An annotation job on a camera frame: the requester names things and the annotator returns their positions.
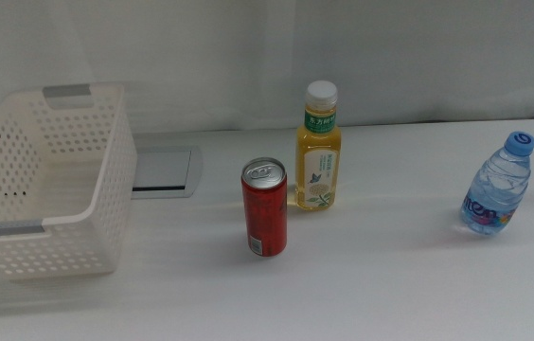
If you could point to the white perforated plastic basket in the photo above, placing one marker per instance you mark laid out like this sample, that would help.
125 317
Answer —
120 142

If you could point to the clear water bottle blue cap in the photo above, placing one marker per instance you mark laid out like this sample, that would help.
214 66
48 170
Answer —
496 189

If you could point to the red soda can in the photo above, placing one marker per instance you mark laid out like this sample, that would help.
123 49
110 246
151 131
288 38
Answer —
264 213

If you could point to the white cloth backdrop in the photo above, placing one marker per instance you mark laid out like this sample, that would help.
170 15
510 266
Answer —
390 57

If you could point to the yellow tea bottle white cap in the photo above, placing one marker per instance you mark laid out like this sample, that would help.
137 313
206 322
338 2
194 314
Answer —
316 156

